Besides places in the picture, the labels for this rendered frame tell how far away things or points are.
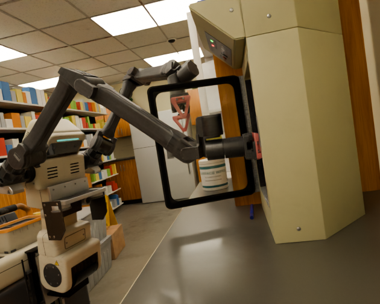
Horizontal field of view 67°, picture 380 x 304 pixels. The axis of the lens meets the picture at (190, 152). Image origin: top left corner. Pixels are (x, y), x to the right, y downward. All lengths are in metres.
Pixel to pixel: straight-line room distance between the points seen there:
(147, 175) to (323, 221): 5.29
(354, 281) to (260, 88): 0.41
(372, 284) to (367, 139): 0.64
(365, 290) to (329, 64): 0.49
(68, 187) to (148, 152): 4.51
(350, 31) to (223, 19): 0.55
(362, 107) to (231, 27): 0.59
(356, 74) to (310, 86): 0.43
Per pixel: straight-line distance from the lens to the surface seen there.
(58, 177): 1.38
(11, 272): 1.58
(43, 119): 1.08
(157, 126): 0.84
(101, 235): 3.12
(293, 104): 0.68
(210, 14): 0.71
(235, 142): 0.78
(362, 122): 1.11
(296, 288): 0.55
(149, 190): 5.92
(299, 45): 0.70
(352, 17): 1.16
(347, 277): 0.59
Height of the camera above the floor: 1.21
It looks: 3 degrees down
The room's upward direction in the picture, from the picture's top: 9 degrees counter-clockwise
